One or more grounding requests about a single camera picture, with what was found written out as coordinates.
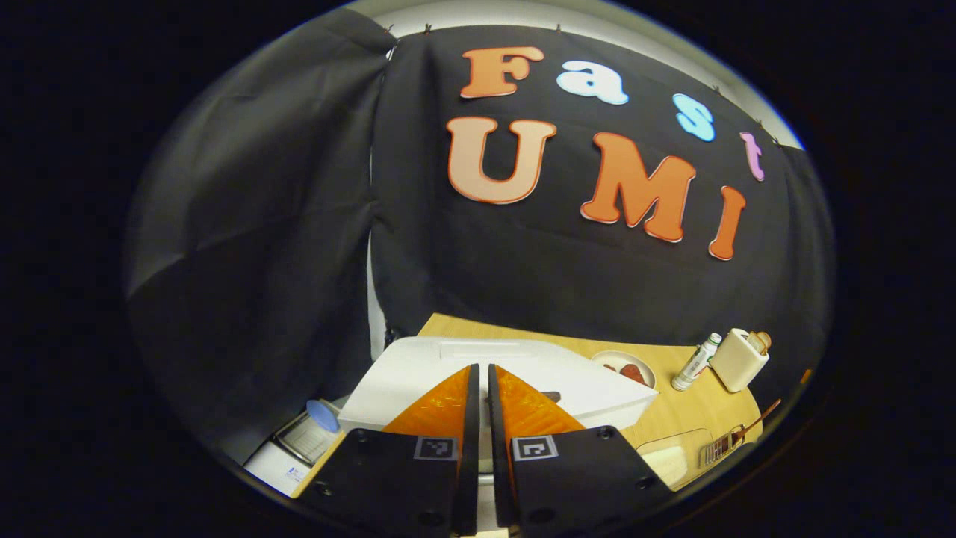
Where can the white rice cooker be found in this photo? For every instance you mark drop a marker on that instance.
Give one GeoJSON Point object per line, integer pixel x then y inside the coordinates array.
{"type": "Point", "coordinates": [418, 370]}

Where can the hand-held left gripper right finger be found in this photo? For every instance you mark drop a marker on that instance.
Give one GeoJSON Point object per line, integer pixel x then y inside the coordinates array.
{"type": "Point", "coordinates": [497, 463]}

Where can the brown wooden spoon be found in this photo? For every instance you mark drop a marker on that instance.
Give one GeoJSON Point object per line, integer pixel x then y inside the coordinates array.
{"type": "Point", "coordinates": [758, 420]}

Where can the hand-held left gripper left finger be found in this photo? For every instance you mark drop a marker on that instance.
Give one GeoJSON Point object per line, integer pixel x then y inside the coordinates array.
{"type": "Point", "coordinates": [470, 448]}

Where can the toast slice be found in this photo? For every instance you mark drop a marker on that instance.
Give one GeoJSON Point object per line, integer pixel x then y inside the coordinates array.
{"type": "Point", "coordinates": [762, 341]}

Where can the cream round plate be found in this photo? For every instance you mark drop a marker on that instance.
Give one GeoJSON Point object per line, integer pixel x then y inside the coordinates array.
{"type": "Point", "coordinates": [609, 357]}

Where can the white drink bottle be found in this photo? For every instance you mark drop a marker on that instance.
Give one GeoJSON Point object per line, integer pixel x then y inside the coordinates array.
{"type": "Point", "coordinates": [694, 364]}

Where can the blue round lid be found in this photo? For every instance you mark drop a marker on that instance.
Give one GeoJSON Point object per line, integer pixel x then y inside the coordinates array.
{"type": "Point", "coordinates": [323, 415]}

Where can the clear tray of rice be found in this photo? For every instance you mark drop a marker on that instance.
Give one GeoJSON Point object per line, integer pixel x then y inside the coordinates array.
{"type": "Point", "coordinates": [672, 463]}

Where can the white toaster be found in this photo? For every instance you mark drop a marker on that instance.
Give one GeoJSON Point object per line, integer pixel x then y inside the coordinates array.
{"type": "Point", "coordinates": [736, 362]}

